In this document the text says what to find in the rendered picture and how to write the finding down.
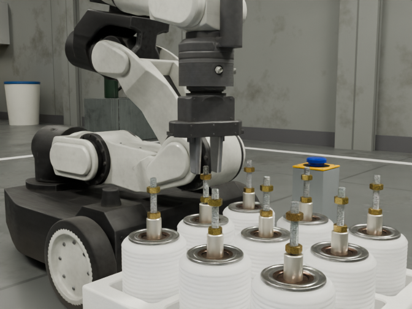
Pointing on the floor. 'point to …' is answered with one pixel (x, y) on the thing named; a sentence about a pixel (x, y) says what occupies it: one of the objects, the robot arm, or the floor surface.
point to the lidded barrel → (22, 102)
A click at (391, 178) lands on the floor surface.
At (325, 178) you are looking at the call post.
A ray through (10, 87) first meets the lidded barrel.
